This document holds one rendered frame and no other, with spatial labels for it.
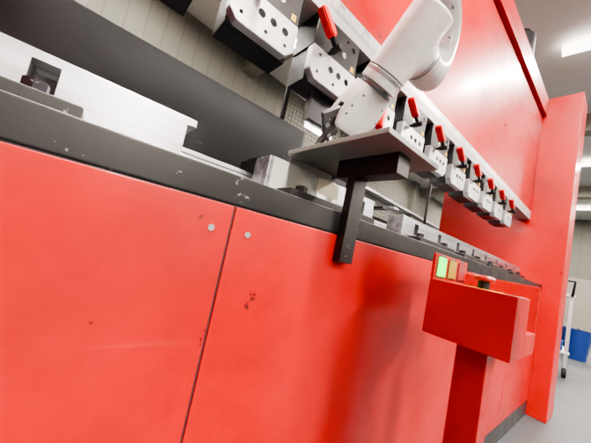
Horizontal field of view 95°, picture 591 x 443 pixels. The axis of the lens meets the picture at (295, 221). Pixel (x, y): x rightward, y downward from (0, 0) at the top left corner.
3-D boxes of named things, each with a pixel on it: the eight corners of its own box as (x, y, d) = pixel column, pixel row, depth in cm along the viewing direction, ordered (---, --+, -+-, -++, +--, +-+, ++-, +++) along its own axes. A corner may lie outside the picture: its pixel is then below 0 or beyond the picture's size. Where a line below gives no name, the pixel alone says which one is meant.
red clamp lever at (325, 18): (329, 1, 59) (345, 48, 63) (316, 11, 62) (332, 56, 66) (324, 3, 58) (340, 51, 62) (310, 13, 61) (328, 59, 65)
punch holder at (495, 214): (493, 214, 148) (498, 185, 150) (476, 214, 155) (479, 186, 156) (501, 221, 157) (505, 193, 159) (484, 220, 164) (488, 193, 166)
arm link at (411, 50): (389, 82, 61) (363, 57, 56) (434, 22, 55) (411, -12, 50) (411, 95, 55) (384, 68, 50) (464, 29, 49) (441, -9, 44)
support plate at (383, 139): (389, 132, 42) (390, 126, 42) (287, 155, 62) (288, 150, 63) (438, 170, 53) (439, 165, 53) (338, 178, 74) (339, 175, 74)
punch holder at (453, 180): (449, 181, 111) (456, 143, 112) (428, 182, 118) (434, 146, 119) (463, 192, 120) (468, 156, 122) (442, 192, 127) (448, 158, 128)
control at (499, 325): (509, 364, 49) (521, 265, 50) (421, 330, 61) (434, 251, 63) (532, 353, 61) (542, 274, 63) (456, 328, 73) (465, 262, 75)
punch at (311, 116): (305, 126, 66) (313, 90, 67) (300, 127, 68) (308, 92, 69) (332, 141, 72) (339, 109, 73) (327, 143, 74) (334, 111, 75)
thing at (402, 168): (378, 271, 46) (400, 150, 48) (319, 257, 57) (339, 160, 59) (391, 273, 48) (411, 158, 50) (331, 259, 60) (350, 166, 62)
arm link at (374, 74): (386, 80, 61) (377, 92, 62) (362, 57, 55) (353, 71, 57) (410, 94, 55) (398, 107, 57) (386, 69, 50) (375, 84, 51)
